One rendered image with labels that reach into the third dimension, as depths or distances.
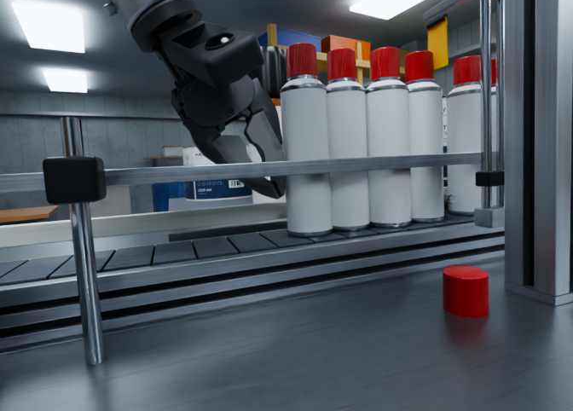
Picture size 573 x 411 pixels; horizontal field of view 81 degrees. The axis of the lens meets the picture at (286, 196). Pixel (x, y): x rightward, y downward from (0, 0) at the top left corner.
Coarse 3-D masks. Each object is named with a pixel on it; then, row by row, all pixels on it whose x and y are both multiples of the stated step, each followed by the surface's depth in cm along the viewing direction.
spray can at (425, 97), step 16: (416, 64) 40; (432, 64) 40; (416, 80) 40; (432, 80) 41; (416, 96) 40; (432, 96) 39; (416, 112) 40; (432, 112) 40; (416, 128) 40; (432, 128) 40; (416, 144) 40; (432, 144) 40; (416, 176) 41; (432, 176) 40; (416, 192) 41; (432, 192) 40; (416, 208) 41; (432, 208) 40
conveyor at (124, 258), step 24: (456, 216) 44; (216, 240) 37; (240, 240) 36; (264, 240) 36; (288, 240) 35; (312, 240) 35; (0, 264) 31; (24, 264) 31; (48, 264) 30; (72, 264) 30; (96, 264) 30; (120, 264) 29; (144, 264) 29
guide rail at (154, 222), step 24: (120, 216) 35; (144, 216) 35; (168, 216) 36; (192, 216) 37; (216, 216) 38; (240, 216) 39; (264, 216) 40; (0, 240) 32; (24, 240) 32; (48, 240) 33
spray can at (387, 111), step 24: (384, 48) 38; (384, 72) 38; (384, 96) 38; (384, 120) 38; (408, 120) 39; (384, 144) 38; (408, 144) 39; (408, 168) 39; (384, 192) 39; (408, 192) 39; (384, 216) 39; (408, 216) 39
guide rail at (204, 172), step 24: (144, 168) 28; (168, 168) 29; (192, 168) 30; (216, 168) 30; (240, 168) 31; (264, 168) 32; (288, 168) 32; (312, 168) 33; (336, 168) 34; (360, 168) 35; (384, 168) 36; (0, 192) 25
